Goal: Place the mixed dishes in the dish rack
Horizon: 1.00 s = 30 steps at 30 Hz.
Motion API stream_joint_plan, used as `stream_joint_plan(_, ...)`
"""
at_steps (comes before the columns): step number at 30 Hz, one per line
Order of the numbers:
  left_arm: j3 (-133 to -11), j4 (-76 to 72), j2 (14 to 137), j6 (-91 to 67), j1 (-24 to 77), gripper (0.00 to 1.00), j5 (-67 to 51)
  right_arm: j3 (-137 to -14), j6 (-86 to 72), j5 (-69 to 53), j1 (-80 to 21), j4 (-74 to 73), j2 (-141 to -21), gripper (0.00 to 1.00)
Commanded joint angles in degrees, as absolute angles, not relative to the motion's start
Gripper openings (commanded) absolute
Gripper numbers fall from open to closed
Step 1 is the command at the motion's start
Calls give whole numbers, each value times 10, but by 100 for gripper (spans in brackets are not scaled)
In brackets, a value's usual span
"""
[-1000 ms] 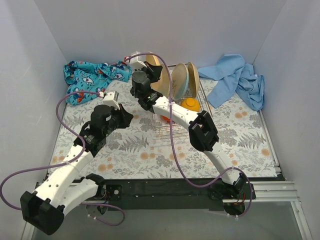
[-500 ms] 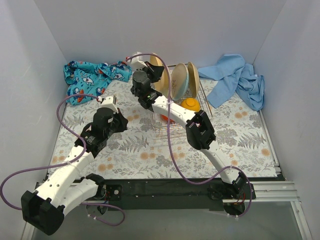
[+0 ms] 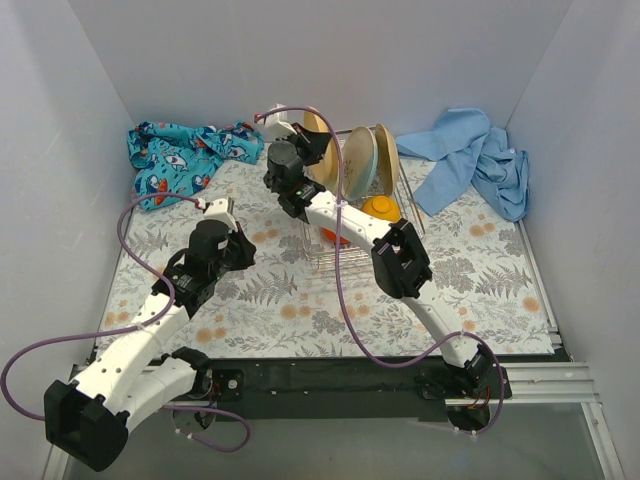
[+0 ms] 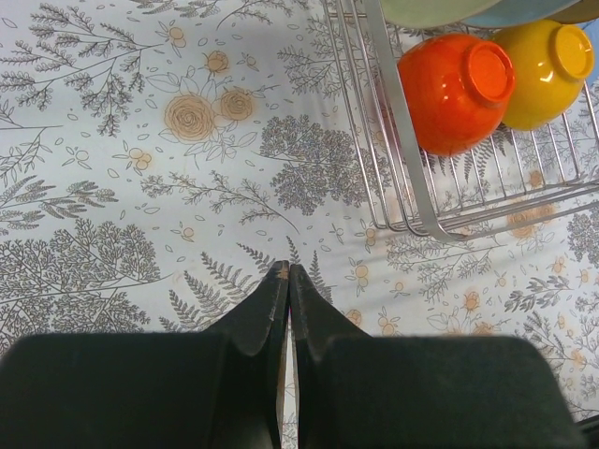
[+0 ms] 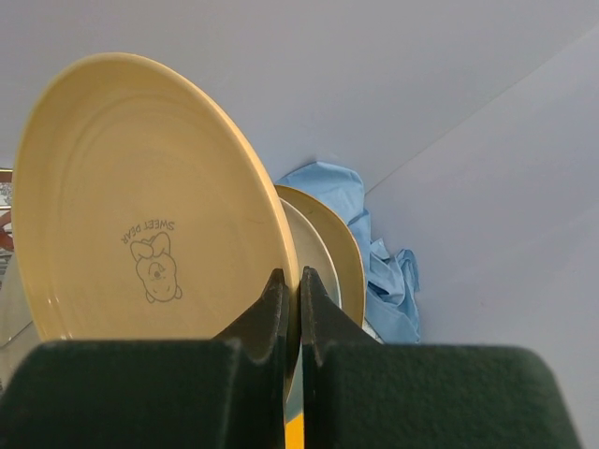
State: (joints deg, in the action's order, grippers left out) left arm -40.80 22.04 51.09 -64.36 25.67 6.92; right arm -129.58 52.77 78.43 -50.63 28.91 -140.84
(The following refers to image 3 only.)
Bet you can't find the yellow bowl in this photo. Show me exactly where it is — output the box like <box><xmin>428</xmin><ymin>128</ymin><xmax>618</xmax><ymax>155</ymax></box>
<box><xmin>361</xmin><ymin>195</ymin><xmax>402</xmax><ymax>223</ymax></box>

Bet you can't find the red orange bowl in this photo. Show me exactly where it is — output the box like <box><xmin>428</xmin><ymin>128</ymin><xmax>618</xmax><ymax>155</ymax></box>
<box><xmin>320</xmin><ymin>228</ymin><xmax>350</xmax><ymax>245</ymax></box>

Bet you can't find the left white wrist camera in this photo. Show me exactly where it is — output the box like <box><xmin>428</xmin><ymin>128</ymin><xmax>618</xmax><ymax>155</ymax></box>
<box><xmin>197</xmin><ymin>197</ymin><xmax>239</xmax><ymax>232</ymax></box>

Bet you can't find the beige bird pattern plate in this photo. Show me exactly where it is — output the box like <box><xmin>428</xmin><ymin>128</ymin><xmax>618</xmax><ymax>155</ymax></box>
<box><xmin>375</xmin><ymin>124</ymin><xmax>400</xmax><ymax>196</ymax></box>

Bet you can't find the wire dish rack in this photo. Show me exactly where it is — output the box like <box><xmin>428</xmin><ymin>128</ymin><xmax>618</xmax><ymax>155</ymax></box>
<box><xmin>303</xmin><ymin>157</ymin><xmax>426</xmax><ymax>270</ymax></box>

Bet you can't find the blue shark pattern cloth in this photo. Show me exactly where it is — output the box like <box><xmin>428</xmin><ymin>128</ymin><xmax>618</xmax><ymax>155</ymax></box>
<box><xmin>127</xmin><ymin>122</ymin><xmax>264</xmax><ymax>211</ymax></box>

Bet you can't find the aluminium frame rail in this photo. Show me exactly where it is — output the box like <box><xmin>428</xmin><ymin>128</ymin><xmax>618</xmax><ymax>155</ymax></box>
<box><xmin>41</xmin><ymin>360</ymin><xmax>625</xmax><ymax>480</ymax></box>

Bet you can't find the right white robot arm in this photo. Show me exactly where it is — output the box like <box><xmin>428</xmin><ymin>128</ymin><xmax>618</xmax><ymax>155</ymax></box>
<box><xmin>264</xmin><ymin>123</ymin><xmax>506</xmax><ymax>398</ymax></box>

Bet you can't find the plain orange plate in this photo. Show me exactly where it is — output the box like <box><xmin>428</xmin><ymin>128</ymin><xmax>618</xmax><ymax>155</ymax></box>
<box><xmin>301</xmin><ymin>105</ymin><xmax>343</xmax><ymax>195</ymax></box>

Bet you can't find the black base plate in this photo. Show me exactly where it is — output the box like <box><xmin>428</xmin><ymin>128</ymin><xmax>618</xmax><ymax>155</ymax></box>
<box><xmin>176</xmin><ymin>357</ymin><xmax>512</xmax><ymax>429</ymax></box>

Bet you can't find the beige and blue plate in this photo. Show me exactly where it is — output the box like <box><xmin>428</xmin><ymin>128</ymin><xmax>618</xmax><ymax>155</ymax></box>
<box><xmin>342</xmin><ymin>126</ymin><xmax>378</xmax><ymax>201</ymax></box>

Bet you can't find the light blue shirt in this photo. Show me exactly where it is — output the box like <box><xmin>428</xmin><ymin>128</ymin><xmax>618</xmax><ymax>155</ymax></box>
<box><xmin>395</xmin><ymin>108</ymin><xmax>530</xmax><ymax>222</ymax></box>

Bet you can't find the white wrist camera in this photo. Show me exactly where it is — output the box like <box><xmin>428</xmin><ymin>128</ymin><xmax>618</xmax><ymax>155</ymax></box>
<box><xmin>254</xmin><ymin>104</ymin><xmax>294</xmax><ymax>138</ymax></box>
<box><xmin>197</xmin><ymin>197</ymin><xmax>239</xmax><ymax>232</ymax></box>

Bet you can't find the floral table mat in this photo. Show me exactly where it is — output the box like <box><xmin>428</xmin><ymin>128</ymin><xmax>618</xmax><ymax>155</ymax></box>
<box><xmin>94</xmin><ymin>139</ymin><xmax>566</xmax><ymax>360</ymax></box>

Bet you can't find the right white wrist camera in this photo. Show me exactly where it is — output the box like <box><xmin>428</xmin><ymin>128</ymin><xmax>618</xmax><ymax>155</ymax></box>
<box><xmin>254</xmin><ymin>104</ymin><xmax>294</xmax><ymax>138</ymax></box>

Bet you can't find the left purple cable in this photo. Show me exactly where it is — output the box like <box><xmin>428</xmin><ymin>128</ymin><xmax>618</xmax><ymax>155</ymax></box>
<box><xmin>0</xmin><ymin>191</ymin><xmax>251</xmax><ymax>453</ymax></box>

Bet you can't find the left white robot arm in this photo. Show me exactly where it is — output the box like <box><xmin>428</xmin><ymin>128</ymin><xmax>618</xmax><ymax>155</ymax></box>
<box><xmin>44</xmin><ymin>219</ymin><xmax>256</xmax><ymax>472</ymax></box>

